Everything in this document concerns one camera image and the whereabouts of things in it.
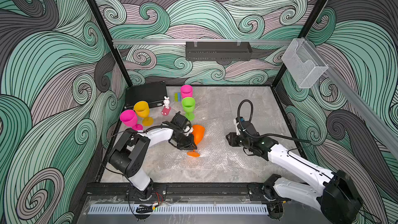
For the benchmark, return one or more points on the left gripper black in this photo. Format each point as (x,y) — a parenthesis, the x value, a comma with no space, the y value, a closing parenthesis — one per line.
(188,145)

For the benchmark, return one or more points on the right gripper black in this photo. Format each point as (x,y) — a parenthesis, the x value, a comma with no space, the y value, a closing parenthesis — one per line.
(231,138)

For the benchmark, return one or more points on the bubble wrap sheet of orange glass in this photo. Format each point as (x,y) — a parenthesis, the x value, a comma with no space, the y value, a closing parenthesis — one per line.
(216,153)

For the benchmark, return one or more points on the green glass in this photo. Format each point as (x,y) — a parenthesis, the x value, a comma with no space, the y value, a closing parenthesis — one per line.
(188,104)

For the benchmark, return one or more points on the yellow wine glass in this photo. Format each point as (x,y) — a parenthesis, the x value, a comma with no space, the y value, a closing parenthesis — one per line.
(142,110)

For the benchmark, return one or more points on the pink wine glass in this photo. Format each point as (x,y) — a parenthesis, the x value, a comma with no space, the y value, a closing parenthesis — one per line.
(186,91)

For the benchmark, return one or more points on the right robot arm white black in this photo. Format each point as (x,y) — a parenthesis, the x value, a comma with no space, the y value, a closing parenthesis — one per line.
(332,193)

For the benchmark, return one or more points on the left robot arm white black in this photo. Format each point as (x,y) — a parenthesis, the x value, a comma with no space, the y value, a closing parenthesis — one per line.
(128,154)

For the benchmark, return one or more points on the white bunny figurine pink base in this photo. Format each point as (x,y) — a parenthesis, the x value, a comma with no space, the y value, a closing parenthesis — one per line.
(166,106)

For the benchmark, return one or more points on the green blue small block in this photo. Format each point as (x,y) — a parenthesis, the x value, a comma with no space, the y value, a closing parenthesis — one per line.
(177,97)

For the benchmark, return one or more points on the black case box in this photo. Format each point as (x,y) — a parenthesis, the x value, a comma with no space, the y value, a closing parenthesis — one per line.
(152,93)

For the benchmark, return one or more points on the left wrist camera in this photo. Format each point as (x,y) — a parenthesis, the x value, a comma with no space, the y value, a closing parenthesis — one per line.
(181,122)

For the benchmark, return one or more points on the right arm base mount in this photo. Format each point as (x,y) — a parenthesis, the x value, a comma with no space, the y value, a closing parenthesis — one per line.
(264,193)

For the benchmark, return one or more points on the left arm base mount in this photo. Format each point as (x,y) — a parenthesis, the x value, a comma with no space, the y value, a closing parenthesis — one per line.
(153,192)

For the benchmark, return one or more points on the black wall tray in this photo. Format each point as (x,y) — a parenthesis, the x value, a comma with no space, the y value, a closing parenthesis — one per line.
(219,52)

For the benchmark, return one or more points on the clear plastic wall bin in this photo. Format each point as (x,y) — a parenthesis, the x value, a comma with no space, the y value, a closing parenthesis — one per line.
(304,63)

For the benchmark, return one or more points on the aluminium rail back wall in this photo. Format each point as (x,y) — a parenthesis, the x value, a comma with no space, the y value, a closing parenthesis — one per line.
(157,41)

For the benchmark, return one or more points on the aluminium rail wall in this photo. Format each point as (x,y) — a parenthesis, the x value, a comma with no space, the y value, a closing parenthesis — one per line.
(157,41)
(367,92)

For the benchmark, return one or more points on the white slotted cable duct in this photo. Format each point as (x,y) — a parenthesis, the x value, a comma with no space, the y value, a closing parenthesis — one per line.
(181,209)

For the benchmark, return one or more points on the aluminium rail right wall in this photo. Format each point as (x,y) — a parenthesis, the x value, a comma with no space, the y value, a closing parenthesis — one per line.
(367,92)

